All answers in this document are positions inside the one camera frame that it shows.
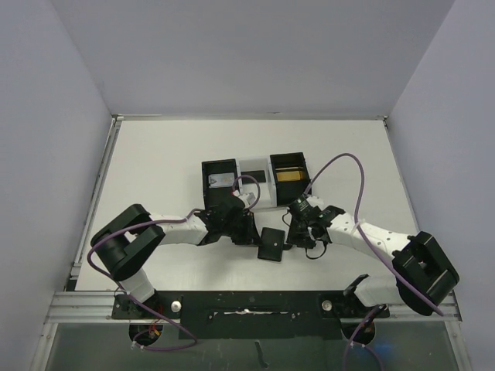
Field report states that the black left bin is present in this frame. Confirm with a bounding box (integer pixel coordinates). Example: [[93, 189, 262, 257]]
[[201, 158, 239, 209]]

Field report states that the black credit card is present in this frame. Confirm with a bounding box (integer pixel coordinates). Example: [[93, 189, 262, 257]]
[[241, 170, 266, 184]]

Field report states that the black bin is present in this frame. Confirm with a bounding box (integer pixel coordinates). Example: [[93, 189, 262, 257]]
[[270, 152, 311, 206], [201, 158, 239, 209]]

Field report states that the gold credit card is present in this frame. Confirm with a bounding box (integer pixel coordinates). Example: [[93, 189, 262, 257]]
[[276, 169, 306, 182]]

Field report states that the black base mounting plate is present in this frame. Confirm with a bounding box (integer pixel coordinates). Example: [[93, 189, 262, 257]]
[[111, 288, 390, 341]]

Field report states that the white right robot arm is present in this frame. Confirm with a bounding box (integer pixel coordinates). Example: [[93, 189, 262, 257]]
[[288, 205, 459, 316]]

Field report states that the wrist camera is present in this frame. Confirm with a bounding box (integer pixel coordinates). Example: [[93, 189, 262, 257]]
[[288, 195, 323, 222], [233, 191, 258, 209]]

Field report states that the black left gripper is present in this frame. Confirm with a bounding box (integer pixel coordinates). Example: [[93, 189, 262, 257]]
[[222, 211, 261, 246]]

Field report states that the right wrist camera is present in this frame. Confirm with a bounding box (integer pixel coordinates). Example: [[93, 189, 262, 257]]
[[288, 195, 323, 222]]

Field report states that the white middle bin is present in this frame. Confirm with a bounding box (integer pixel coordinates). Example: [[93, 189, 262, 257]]
[[236, 156, 277, 210]]

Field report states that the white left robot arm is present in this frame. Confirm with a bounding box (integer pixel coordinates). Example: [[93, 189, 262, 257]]
[[87, 197, 261, 318]]

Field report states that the silver credit card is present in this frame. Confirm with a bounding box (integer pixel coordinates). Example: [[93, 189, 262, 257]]
[[208, 172, 235, 188]]

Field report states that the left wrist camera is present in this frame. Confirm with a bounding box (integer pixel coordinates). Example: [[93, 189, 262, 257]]
[[233, 191, 258, 209]]

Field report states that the aluminium frame rail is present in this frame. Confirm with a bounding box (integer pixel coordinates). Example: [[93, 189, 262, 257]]
[[32, 114, 124, 371]]

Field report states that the black right bin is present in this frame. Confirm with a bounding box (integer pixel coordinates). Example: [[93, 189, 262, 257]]
[[270, 152, 311, 206]]

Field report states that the black leather card holder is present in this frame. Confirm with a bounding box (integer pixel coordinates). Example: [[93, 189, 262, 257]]
[[258, 227, 285, 262]]

